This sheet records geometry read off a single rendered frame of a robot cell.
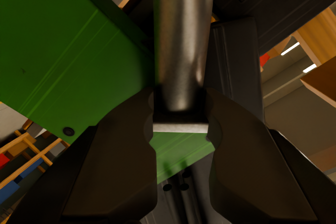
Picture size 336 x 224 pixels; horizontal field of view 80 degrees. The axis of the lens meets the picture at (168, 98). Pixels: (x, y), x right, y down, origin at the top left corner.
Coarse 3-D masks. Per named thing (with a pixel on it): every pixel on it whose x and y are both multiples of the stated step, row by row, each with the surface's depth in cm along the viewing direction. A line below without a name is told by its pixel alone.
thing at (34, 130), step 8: (128, 0) 24; (136, 0) 23; (144, 0) 23; (152, 0) 23; (128, 8) 24; (136, 8) 24; (144, 8) 23; (152, 8) 23; (128, 16) 24; (136, 16) 24; (144, 16) 24; (152, 16) 25; (136, 24) 24; (144, 24) 26; (152, 24) 29; (144, 32) 30; (152, 32) 35; (24, 128) 34; (32, 128) 34; (40, 128) 33; (32, 136) 34
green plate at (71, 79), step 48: (0, 0) 12; (48, 0) 12; (96, 0) 13; (0, 48) 14; (48, 48) 14; (96, 48) 14; (144, 48) 14; (0, 96) 16; (48, 96) 16; (96, 96) 16; (192, 144) 18
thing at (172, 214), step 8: (184, 176) 20; (168, 184) 20; (176, 184) 21; (184, 184) 19; (192, 184) 21; (168, 192) 19; (176, 192) 21; (184, 192) 19; (192, 192) 21; (168, 200) 20; (176, 200) 22; (184, 200) 19; (192, 200) 21; (168, 208) 20; (176, 208) 20; (184, 208) 20; (192, 208) 19; (176, 216) 20; (184, 216) 22; (192, 216) 20; (200, 216) 22
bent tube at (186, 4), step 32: (160, 0) 9; (192, 0) 9; (160, 32) 10; (192, 32) 10; (160, 64) 11; (192, 64) 11; (160, 96) 12; (192, 96) 12; (160, 128) 12; (192, 128) 12
